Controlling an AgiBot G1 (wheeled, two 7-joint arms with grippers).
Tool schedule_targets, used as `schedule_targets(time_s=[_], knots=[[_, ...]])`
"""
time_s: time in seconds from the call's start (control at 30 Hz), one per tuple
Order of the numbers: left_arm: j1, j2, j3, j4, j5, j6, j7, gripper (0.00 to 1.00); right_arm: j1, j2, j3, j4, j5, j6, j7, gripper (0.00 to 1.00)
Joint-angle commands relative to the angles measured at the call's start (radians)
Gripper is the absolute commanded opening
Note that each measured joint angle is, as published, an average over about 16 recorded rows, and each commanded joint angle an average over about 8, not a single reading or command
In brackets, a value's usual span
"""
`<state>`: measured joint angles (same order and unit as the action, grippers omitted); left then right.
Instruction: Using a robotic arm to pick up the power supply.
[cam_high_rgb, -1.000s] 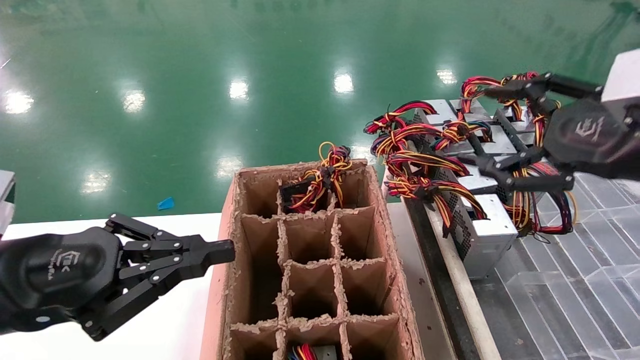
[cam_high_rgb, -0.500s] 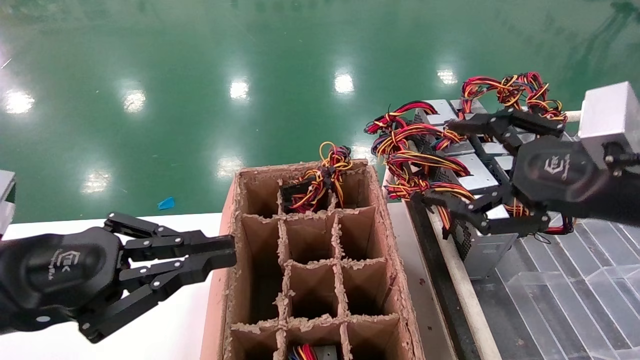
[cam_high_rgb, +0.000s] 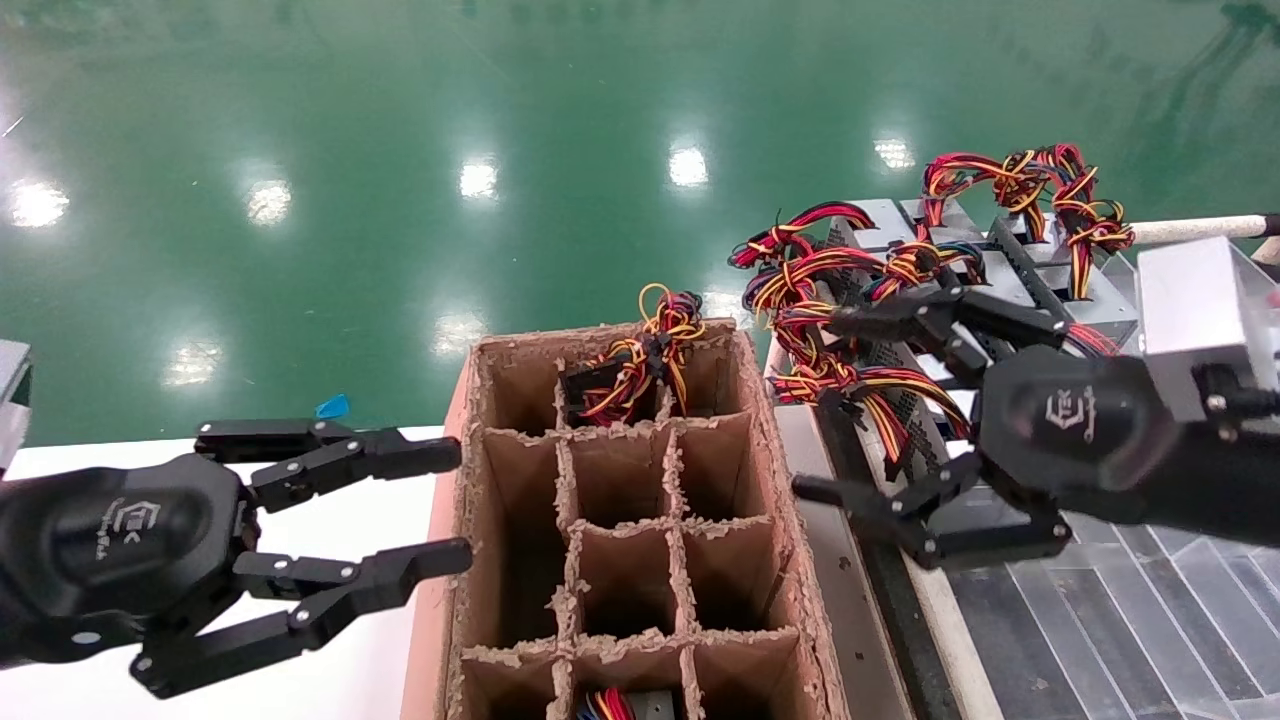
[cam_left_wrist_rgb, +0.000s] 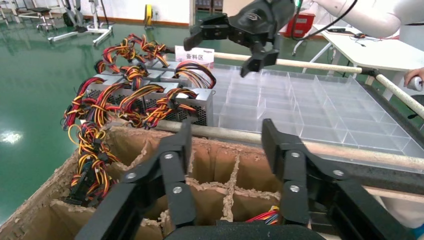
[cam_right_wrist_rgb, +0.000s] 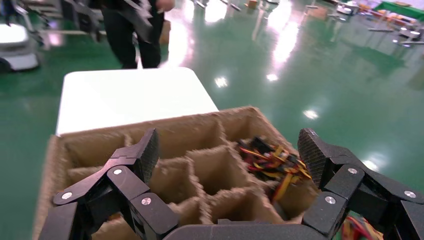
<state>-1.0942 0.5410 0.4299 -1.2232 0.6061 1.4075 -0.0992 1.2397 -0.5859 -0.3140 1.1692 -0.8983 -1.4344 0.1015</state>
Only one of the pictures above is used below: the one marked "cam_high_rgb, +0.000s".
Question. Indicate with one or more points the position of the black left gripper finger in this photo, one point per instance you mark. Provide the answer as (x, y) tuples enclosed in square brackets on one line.
[(400, 455), (400, 570)]

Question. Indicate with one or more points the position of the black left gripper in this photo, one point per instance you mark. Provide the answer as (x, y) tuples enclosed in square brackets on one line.
[(100, 540)]

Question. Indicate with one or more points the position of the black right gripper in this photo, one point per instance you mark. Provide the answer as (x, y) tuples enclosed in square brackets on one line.
[(1070, 420)]

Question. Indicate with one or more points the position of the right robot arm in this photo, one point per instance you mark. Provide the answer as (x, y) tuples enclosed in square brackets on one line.
[(1230, 500)]

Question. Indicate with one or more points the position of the small blue scrap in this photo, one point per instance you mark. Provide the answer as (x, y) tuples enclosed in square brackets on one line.
[(333, 407)]

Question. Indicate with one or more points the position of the brown cardboard box with dividers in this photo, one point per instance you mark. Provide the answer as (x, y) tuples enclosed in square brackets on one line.
[(520, 500)]

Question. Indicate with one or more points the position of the clear plastic divider tray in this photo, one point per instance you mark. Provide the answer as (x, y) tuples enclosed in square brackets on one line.
[(1150, 640)]

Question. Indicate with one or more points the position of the white horizontal pipe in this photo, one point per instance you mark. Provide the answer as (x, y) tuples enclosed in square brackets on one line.
[(1200, 229)]

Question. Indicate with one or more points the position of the black pipe connector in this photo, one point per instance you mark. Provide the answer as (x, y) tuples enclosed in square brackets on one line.
[(1270, 225)]

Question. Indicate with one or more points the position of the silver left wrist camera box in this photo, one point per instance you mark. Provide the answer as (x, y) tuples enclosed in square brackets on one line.
[(12, 400)]

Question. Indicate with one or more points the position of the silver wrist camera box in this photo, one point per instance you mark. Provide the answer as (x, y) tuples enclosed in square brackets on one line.
[(12, 400), (1200, 300)]

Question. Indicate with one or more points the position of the dark metal frame rail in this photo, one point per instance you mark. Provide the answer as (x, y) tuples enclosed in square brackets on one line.
[(885, 620)]

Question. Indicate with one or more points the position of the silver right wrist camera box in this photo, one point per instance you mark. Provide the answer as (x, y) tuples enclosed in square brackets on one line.
[(1200, 300)]

